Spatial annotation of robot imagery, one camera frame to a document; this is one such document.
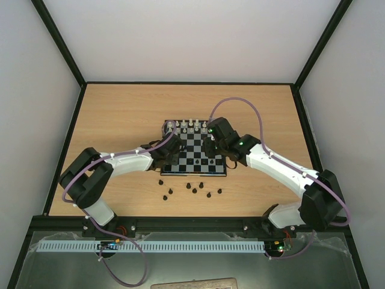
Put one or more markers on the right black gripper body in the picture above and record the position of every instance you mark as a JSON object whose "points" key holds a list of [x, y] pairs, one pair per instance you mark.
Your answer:
{"points": [[212, 147]]}

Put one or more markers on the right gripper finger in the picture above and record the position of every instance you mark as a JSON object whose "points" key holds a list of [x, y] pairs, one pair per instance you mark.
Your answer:
{"points": [[210, 152], [208, 142]]}

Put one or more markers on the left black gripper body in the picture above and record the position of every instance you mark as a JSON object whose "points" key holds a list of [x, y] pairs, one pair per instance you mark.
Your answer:
{"points": [[175, 160]]}

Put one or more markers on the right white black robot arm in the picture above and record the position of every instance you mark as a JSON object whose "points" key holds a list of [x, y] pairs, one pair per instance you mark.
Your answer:
{"points": [[321, 203]]}

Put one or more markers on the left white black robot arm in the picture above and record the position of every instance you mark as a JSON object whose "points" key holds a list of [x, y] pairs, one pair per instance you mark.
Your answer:
{"points": [[86, 178]]}

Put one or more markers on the black white chess board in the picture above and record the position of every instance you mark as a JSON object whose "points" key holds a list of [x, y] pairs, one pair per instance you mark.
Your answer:
{"points": [[195, 150]]}

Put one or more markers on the left controller circuit board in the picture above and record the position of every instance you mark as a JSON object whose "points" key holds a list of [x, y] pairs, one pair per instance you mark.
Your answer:
{"points": [[109, 245]]}

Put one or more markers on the controller circuit board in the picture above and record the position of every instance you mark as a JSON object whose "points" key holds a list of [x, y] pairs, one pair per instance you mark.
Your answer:
{"points": [[278, 246], [109, 245]]}

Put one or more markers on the right controller circuit board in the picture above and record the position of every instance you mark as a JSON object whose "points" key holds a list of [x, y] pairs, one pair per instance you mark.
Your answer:
{"points": [[278, 246]]}

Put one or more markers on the black cage frame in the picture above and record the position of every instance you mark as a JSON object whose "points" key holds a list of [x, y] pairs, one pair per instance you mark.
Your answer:
{"points": [[334, 21]]}

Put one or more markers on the light blue slotted cable duct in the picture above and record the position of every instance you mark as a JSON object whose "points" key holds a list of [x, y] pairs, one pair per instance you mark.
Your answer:
{"points": [[155, 246]]}

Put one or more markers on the black aluminium mounting rail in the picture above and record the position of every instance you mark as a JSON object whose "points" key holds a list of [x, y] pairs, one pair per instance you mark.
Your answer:
{"points": [[247, 227]]}

